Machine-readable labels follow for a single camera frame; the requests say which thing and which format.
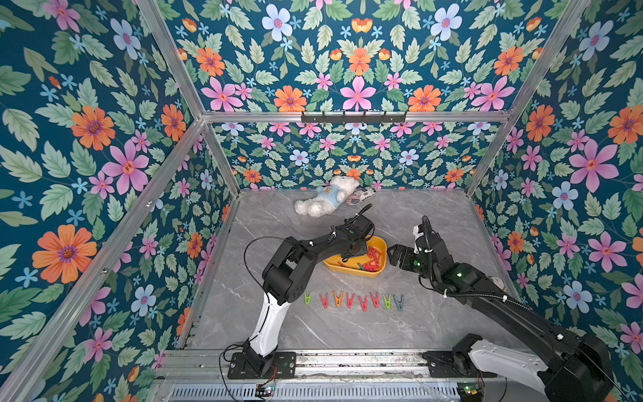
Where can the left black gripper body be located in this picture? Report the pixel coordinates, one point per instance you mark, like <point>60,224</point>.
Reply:
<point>359,250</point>

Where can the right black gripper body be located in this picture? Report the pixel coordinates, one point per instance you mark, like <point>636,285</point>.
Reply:
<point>406,256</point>

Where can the yellow plastic storage box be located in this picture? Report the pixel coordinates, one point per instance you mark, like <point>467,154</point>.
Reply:
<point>369,265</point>

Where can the grey teal clothespin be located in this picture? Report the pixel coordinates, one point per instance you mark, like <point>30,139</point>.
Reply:
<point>399,302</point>

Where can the red clothespin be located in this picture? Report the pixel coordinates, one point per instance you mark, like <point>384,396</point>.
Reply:
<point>350,300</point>
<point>363,300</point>
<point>325,301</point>
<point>375,299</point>

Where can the orange clothespin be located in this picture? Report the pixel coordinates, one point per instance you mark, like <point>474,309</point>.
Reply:
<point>338,298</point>

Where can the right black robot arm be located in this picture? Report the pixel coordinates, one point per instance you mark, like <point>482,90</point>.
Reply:
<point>558,363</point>

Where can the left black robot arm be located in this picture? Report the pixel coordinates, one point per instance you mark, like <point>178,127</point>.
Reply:
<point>287,275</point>

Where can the small printed pouch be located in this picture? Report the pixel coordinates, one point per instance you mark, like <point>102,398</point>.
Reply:
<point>360,195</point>

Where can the white teddy bear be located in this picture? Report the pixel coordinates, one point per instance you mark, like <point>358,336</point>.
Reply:
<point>328,199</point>

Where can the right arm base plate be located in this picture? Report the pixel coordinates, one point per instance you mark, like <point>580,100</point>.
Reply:
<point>447,364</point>

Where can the black hook rail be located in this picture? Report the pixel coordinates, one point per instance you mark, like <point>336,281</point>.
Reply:
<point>337,118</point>

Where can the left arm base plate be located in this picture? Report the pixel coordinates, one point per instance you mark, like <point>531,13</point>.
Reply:
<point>246,366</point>

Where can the aluminium front rail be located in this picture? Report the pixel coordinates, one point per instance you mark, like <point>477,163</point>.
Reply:
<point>213,364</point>

